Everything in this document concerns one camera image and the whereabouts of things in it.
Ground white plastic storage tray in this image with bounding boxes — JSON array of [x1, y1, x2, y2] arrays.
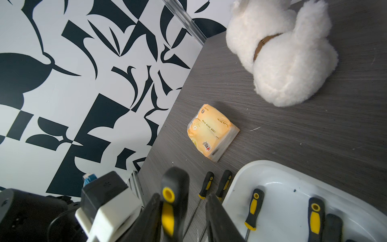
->
[[223, 160, 387, 242]]

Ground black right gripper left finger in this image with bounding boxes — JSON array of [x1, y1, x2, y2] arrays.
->
[[121, 193, 162, 242]]

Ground white plush toy dog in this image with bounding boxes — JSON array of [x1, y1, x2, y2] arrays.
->
[[226, 1, 339, 107]]

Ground yellow black file in tray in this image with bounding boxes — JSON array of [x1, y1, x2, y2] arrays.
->
[[307, 197, 325, 242], [322, 213, 343, 242], [244, 188, 265, 242]]

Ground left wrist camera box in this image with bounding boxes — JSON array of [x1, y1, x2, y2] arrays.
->
[[75, 171, 143, 242]]

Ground yellow black file tool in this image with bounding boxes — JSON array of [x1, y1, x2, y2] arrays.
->
[[183, 171, 215, 239], [215, 169, 232, 202], [161, 167, 189, 242]]

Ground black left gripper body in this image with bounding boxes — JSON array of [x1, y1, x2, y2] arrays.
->
[[1, 189, 87, 242]]

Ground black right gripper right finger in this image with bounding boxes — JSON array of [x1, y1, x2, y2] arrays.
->
[[206, 194, 244, 242]]

